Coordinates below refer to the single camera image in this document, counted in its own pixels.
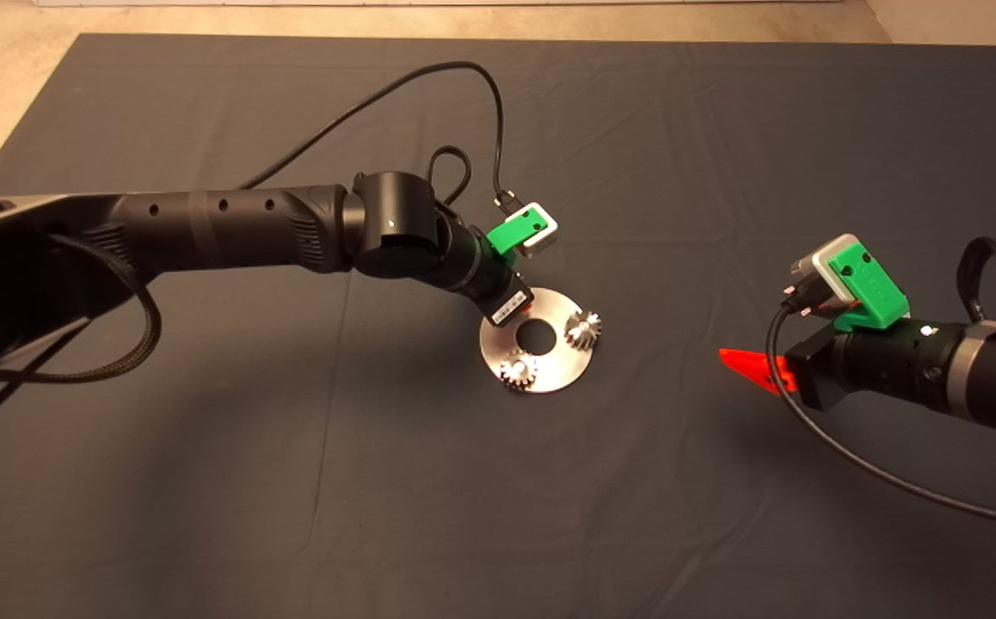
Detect braided black shoulder cable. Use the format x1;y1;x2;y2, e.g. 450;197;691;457
0;232;163;384

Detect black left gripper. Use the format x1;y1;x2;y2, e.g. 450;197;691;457
455;230;538;329

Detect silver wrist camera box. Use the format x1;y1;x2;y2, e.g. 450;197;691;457
784;233;860;317
518;202;560;257

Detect small steel planetary gear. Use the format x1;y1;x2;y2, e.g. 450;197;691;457
501;353;540;393
565;310;604;352

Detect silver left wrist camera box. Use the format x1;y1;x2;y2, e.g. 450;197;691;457
518;202;560;257

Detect smooth black right camera cable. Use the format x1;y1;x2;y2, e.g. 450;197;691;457
765;303;996;532

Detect round metal carrier plate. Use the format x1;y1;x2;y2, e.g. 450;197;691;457
479;288;596;395

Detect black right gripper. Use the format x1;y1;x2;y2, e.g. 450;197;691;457
718;297;968;414

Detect green left camera mount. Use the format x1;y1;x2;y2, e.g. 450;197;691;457
487;211;547;257

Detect green right camera mount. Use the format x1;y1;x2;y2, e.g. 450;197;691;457
825;243;910;334

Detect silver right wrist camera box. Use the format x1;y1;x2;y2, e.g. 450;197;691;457
784;233;860;317

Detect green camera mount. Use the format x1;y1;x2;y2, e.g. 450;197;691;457
487;211;547;257
825;243;910;334

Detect braided black left wrist cable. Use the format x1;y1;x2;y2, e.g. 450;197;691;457
427;145;473;209

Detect dark grey table cloth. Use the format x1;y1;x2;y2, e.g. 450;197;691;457
0;33;996;619

